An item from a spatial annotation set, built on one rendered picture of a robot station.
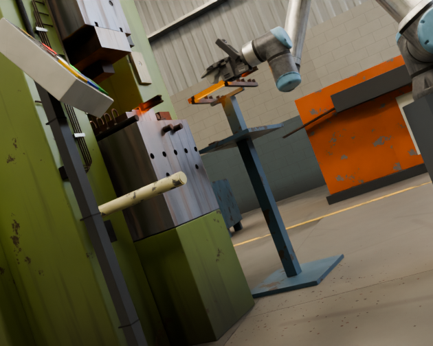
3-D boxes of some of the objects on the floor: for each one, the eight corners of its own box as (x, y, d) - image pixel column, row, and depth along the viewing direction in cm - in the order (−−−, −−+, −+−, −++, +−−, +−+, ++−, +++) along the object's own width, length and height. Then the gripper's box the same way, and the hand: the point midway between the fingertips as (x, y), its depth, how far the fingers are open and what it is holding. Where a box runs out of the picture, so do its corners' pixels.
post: (167, 397, 140) (49, 71, 145) (159, 405, 136) (39, 71, 142) (157, 399, 142) (42, 77, 147) (149, 406, 138) (31, 76, 143)
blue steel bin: (245, 227, 629) (227, 178, 633) (232, 237, 551) (211, 181, 555) (169, 253, 660) (151, 207, 663) (146, 267, 582) (126, 214, 585)
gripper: (247, 68, 169) (201, 92, 179) (256, 70, 177) (212, 93, 187) (238, 47, 169) (193, 71, 179) (248, 49, 177) (204, 73, 187)
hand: (203, 74), depth 183 cm, fingers closed
